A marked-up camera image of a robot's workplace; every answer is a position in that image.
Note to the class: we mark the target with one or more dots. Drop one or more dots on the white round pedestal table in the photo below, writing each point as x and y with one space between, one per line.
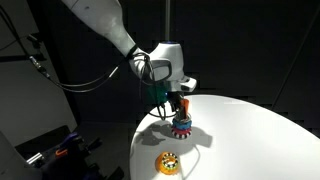
230 140

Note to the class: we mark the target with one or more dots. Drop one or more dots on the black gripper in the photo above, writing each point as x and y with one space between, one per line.
175 98

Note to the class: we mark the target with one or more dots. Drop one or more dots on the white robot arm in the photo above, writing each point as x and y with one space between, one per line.
163 65

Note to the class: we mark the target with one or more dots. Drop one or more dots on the vertical metal pole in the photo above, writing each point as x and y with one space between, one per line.
167 19

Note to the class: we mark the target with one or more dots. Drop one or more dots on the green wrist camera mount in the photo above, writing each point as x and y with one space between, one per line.
156 94

